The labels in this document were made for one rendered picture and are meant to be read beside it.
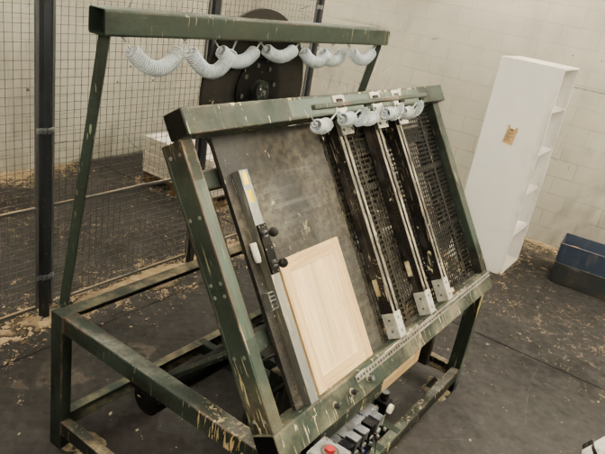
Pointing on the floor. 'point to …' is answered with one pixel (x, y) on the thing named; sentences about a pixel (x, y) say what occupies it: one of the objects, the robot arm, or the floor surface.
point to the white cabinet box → (515, 153)
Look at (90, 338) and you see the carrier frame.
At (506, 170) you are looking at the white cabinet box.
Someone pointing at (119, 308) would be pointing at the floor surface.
